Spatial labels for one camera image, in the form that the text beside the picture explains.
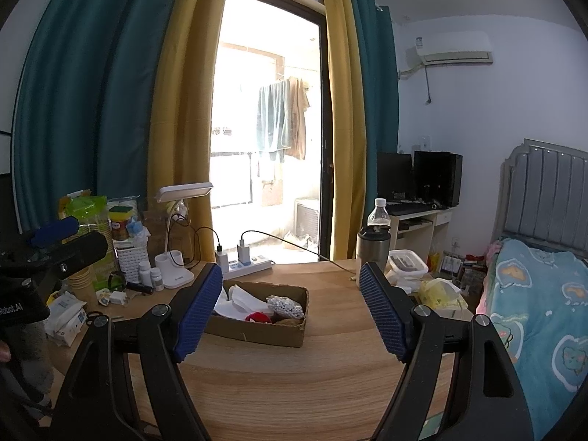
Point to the person's hand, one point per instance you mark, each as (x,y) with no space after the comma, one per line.
(5,353)

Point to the teal curtain left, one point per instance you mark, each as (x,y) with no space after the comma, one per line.
(84,104)

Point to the yellow curtain left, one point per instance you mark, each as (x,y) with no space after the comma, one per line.
(180,122)

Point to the yellow curtain right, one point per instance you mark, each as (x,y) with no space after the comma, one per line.
(349,126)

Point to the brown cardboard box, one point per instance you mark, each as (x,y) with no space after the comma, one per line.
(262,333)

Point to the white air conditioner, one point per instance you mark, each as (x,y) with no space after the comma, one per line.
(450,48)

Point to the white plastic food container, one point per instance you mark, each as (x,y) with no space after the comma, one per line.
(406,270)

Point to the white power strip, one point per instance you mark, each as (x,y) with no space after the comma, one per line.
(237,269)

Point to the teal curtain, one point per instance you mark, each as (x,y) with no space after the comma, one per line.
(84,104)
(379,75)

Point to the steel tumbler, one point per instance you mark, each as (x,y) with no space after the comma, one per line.
(373,245)

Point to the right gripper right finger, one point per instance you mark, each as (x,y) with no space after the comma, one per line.
(485,400)

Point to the teal curtain right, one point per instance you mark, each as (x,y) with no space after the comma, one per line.
(379,75)

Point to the green paper cup package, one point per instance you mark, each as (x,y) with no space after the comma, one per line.
(91,211)

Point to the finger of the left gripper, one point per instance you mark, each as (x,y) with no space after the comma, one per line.
(59,261)
(55,232)

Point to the bag of cotton swabs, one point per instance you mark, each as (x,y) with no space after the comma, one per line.
(285,307)

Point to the stack of paper cups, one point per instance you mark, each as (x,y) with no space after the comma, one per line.
(82,286)

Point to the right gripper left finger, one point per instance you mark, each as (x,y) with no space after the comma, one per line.
(97,401)

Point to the white desk lamp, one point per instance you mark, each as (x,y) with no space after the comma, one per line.
(171,262)

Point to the white computer desk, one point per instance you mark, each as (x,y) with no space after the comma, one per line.
(423,233)

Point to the grey padded headboard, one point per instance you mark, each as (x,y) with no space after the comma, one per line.
(542,198)

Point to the white cloth towel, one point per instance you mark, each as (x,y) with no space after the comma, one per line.
(236,304)

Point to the brown fuzzy scrubber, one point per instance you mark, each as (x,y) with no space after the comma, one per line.
(289,323)

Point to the red yellow snack can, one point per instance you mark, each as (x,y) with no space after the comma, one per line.
(120,217)

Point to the clear water bottle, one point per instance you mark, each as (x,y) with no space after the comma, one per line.
(379,218)

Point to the white pill bottle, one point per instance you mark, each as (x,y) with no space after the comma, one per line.
(144,273)
(156,279)

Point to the small white plug adapter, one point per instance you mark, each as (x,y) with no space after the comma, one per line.
(118,298)

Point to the white charger with black cable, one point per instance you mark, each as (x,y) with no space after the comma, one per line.
(221,259)

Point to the white plastic basket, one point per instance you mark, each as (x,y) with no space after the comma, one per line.
(129,256)

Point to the black computer monitor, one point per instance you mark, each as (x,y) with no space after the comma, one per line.
(418,182)

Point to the red plush ball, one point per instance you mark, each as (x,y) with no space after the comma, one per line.
(258,317)

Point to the yellow plastic bag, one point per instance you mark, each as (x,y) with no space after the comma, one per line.
(441,294)

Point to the yellow curtain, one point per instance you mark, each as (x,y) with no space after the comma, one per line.
(349,126)
(180,122)

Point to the white wet wipes pack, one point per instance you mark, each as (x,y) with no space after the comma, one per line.
(67,315)

